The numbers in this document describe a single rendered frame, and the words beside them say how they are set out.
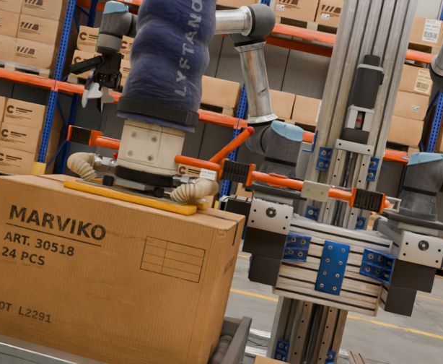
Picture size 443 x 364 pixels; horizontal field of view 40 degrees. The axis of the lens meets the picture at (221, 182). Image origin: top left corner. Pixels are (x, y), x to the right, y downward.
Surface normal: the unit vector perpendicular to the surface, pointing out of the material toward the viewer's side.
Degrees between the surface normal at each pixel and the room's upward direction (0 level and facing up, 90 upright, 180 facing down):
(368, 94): 90
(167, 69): 78
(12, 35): 90
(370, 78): 90
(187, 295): 90
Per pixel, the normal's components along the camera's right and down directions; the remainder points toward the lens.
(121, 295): -0.14, 0.02
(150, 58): -0.24, -0.29
